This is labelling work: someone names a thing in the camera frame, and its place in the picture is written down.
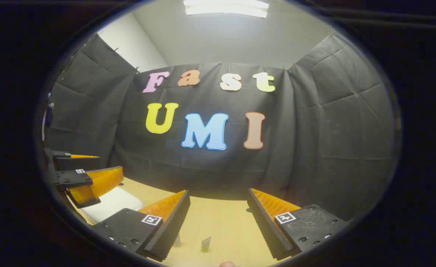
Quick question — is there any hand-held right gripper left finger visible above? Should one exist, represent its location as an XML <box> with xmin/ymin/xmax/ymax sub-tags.
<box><xmin>91</xmin><ymin>190</ymin><xmax>191</xmax><ymax>262</ymax></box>

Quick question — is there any white suitcase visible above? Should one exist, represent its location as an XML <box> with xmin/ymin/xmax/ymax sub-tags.
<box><xmin>80</xmin><ymin>186</ymin><xmax>145</xmax><ymax>225</ymax></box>

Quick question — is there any ceiling light panel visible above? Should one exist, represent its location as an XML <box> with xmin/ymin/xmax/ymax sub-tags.
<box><xmin>183</xmin><ymin>0</ymin><xmax>270</xmax><ymax>19</ymax></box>

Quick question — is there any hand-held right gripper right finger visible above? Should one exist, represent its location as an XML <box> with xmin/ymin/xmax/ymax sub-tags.
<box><xmin>247</xmin><ymin>188</ymin><xmax>348</xmax><ymax>261</ymax></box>

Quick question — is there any black backdrop cloth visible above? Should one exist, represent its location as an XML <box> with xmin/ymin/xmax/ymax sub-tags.
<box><xmin>42</xmin><ymin>33</ymin><xmax>398</xmax><ymax>223</ymax></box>

